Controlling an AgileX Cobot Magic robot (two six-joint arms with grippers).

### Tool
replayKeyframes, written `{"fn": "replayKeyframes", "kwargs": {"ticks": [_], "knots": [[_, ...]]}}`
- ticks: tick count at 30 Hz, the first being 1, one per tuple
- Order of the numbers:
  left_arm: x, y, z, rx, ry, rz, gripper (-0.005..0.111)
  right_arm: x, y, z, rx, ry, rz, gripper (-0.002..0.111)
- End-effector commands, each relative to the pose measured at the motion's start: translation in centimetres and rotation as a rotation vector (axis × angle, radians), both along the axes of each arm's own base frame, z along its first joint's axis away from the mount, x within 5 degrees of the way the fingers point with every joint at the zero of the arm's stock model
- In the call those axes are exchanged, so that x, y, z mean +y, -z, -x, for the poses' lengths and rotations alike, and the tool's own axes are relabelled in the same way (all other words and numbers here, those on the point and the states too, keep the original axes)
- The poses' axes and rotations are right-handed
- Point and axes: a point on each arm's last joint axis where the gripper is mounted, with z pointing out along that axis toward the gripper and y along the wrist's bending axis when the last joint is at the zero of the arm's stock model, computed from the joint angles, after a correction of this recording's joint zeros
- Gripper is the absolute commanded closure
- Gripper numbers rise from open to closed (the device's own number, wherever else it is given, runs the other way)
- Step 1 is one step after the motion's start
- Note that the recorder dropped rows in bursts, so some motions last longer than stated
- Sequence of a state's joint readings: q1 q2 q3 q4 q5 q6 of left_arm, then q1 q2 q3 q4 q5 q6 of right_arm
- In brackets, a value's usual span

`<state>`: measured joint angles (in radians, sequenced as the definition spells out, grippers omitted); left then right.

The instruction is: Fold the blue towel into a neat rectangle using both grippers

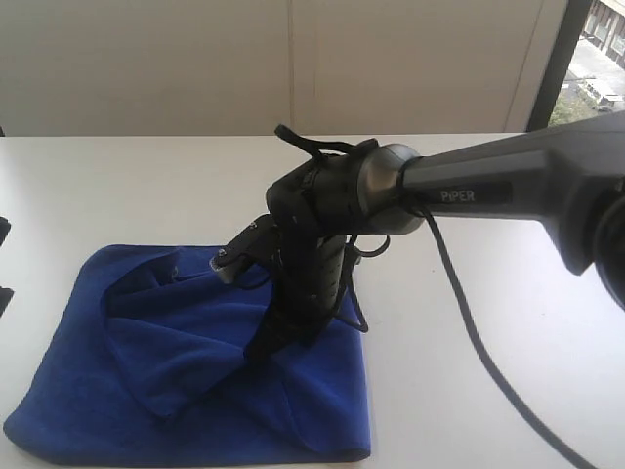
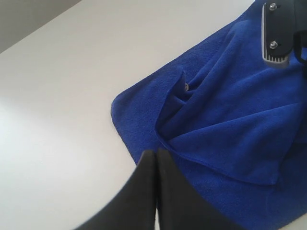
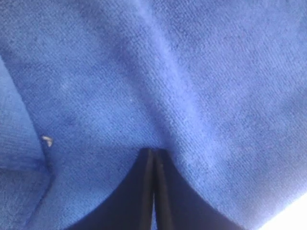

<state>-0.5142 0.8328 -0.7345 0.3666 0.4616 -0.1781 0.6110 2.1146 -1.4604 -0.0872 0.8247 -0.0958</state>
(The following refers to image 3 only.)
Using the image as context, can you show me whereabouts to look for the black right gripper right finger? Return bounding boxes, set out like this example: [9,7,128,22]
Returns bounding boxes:
[153,149,242,230]

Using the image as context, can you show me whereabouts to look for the blue microfiber towel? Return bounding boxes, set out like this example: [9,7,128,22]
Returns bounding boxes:
[0,0,307,230]

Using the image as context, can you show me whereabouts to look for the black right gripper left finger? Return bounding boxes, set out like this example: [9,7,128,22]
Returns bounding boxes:
[68,149,154,230]

